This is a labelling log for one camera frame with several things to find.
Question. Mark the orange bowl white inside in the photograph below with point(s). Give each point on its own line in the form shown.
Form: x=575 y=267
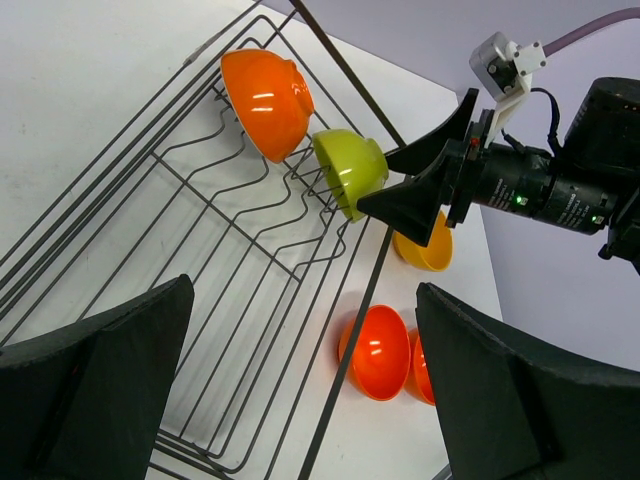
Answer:
x=271 y=99

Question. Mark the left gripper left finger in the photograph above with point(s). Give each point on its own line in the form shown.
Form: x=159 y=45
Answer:
x=85 y=401

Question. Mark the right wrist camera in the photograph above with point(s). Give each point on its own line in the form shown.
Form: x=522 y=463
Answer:
x=505 y=69

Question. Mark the yellow-orange bowl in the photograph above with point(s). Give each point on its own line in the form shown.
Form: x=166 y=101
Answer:
x=436 y=256

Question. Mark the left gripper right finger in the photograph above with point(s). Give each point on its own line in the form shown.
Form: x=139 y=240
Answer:
x=512 y=406

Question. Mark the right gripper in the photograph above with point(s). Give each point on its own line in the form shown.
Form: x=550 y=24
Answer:
x=524 y=181

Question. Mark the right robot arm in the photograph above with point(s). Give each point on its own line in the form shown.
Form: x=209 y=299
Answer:
x=603 y=145

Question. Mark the red-orange bowl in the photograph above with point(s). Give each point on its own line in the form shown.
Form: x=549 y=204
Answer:
x=380 y=363
x=418 y=383

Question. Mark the wire dish rack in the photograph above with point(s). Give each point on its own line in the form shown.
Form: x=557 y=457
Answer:
x=180 y=189

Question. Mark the lime green bowl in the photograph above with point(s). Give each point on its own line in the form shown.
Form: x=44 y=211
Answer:
x=355 y=167

